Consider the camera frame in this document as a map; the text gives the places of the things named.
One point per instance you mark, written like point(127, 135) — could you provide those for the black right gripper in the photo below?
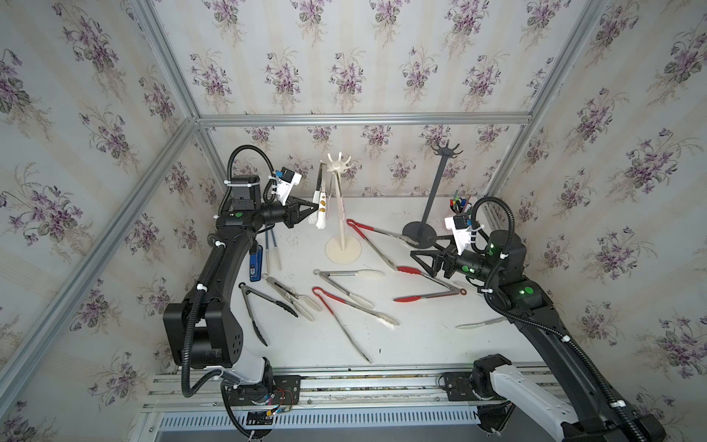
point(433, 272)

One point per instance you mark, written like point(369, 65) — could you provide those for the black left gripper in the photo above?
point(293, 215)

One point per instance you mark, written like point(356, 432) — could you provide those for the white utensil rack stand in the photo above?
point(342, 248)

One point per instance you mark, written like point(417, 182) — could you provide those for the blue handled cream tongs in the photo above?
point(272, 252)

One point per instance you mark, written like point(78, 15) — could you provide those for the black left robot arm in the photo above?
point(205, 338)

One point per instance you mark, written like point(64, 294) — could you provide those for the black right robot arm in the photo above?
point(482, 245)

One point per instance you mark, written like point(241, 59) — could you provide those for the red tipped steel tongs right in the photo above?
point(432, 288)

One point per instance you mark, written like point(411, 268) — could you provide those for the dark grey utensil rack stand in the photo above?
point(433, 188)

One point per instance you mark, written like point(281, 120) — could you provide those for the steel cream-tipped tongs centre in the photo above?
point(348, 282)

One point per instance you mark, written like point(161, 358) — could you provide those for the steel cream-tipped tongs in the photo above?
point(348, 282)
point(303, 304)

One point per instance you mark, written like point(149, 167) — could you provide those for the steel cream-tipped tongs left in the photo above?
point(303, 304)

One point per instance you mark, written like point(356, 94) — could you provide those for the black tipped steel tongs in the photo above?
point(248, 293)

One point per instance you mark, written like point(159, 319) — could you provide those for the pink pen cup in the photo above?
point(458, 204)

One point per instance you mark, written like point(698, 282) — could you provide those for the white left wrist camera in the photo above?
point(284, 182)

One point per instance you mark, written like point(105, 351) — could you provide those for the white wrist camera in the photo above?
point(463, 230)
point(284, 182)

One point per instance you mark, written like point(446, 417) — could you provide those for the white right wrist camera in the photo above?
point(463, 230)

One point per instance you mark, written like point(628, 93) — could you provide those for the red handled tongs front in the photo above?
point(354, 321)

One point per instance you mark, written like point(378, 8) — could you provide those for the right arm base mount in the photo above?
point(494, 413)

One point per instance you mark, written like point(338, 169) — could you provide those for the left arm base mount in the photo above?
point(278, 393)

